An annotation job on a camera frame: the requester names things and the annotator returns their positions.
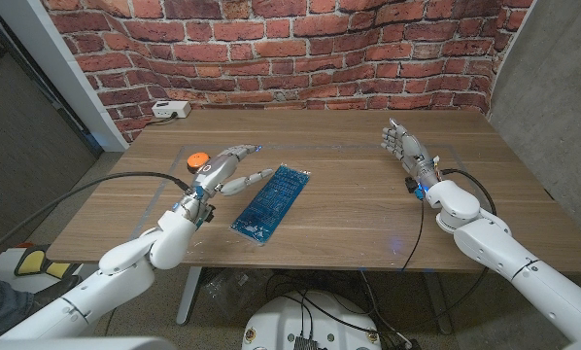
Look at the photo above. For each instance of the clear plastic bag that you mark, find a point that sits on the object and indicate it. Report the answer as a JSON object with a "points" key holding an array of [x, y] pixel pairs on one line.
{"points": [[232, 291]]}

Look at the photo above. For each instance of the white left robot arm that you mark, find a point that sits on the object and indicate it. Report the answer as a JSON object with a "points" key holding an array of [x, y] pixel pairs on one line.
{"points": [[115, 282]]}

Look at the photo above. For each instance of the yellow foot pedal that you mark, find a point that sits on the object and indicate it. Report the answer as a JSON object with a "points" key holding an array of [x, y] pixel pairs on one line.
{"points": [[30, 261]]}

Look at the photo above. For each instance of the white power strip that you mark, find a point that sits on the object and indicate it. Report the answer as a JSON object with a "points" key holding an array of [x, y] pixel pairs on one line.
{"points": [[170, 109]]}

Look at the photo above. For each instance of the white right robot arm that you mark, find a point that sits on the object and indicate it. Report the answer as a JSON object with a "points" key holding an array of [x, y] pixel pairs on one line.
{"points": [[514, 262]]}

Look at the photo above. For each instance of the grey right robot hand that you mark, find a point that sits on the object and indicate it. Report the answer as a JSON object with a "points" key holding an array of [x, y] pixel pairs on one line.
{"points": [[412, 148]]}

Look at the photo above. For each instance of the red brick printed backdrop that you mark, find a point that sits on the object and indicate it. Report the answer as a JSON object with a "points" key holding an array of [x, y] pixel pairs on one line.
{"points": [[290, 53]]}

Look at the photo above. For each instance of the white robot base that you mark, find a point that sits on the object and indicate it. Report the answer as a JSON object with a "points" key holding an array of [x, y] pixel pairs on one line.
{"points": [[281, 321]]}

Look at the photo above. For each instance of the white robot torso edge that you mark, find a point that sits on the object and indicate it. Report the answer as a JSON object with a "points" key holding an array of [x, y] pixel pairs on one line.
{"points": [[77, 344]]}

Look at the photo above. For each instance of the grey table leg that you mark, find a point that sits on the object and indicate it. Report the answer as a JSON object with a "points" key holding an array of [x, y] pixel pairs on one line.
{"points": [[188, 296], [436, 301]]}

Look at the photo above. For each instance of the orange push button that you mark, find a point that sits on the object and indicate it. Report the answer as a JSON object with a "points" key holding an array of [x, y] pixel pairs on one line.
{"points": [[197, 159]]}

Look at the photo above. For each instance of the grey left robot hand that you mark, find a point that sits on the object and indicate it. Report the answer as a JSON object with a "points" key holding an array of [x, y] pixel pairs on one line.
{"points": [[217, 172]]}

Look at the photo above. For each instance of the white door frame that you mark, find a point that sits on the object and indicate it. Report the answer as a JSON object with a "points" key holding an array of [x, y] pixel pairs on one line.
{"points": [[62, 68]]}

